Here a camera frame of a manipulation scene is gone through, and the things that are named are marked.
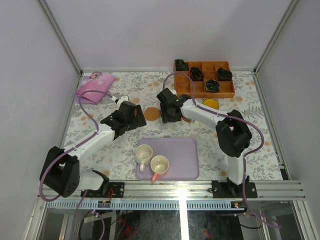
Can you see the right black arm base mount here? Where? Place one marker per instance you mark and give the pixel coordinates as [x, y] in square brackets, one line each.
[228, 189]

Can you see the yellow mug black rim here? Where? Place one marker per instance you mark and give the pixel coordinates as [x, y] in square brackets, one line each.
[212, 103]

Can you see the lavender serving tray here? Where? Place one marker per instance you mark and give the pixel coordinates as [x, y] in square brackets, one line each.
[182, 154]

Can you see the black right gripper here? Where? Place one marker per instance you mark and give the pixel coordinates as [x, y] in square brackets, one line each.
[165, 118]

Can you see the pink folded cloth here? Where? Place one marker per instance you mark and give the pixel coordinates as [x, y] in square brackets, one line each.
[98, 81]

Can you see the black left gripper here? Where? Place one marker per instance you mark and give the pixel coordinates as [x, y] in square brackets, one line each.
[136, 117]

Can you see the cream mug pink handle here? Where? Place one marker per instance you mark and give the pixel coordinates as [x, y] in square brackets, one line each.
[159, 166]

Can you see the rolled dark sock far left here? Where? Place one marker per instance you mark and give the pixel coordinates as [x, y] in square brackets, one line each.
[181, 65]

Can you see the orange wooden compartment box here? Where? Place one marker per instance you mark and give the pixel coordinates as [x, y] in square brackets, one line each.
[209, 71]

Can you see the cream white mug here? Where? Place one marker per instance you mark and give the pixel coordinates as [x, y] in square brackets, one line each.
[143, 156]

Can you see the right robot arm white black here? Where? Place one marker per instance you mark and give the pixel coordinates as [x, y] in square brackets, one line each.
[232, 133]

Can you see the light wooden coaster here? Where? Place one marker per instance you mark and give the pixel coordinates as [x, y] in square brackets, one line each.
[186, 120]
[152, 114]

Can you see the aluminium front rail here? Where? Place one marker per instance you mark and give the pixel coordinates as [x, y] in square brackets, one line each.
[267, 190]

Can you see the rolled dark sock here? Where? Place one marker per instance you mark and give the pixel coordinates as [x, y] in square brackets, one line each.
[224, 75]
[212, 86]
[181, 65]
[196, 74]

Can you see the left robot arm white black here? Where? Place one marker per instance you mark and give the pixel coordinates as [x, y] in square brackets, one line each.
[61, 170]

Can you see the light wooden coaster front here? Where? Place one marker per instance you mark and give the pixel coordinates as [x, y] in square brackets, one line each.
[186, 120]

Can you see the blue slotted cable duct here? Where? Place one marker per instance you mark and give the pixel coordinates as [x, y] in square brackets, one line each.
[140, 205]

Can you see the rolled dark sock middle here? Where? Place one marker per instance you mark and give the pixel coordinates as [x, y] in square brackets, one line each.
[196, 74]

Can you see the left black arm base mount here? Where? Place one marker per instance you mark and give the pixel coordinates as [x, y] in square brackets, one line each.
[113, 188]

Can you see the rolled dark sock front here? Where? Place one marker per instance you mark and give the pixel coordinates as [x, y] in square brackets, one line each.
[212, 86]

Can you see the rolled dark sock right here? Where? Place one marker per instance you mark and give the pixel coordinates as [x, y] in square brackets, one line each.
[224, 75]

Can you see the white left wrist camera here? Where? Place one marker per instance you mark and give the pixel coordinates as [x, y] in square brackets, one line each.
[119, 100]

